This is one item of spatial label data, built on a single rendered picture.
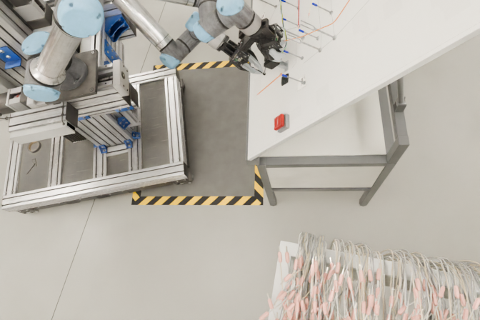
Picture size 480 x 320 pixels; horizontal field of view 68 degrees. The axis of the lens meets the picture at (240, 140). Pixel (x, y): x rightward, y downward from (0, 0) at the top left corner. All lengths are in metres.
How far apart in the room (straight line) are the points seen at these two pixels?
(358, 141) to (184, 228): 1.32
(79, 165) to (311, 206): 1.58
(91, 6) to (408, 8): 0.85
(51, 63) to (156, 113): 1.33
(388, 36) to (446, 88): 1.80
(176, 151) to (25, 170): 1.09
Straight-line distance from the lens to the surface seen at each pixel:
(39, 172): 2.83
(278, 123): 1.33
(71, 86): 1.63
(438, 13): 1.02
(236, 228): 2.38
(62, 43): 1.26
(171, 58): 1.48
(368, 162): 1.63
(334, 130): 1.67
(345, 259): 0.86
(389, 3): 1.15
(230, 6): 1.15
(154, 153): 2.45
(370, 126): 1.70
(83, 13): 1.12
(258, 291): 2.33
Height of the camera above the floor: 2.31
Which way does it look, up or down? 65 degrees down
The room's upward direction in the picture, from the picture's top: 21 degrees counter-clockwise
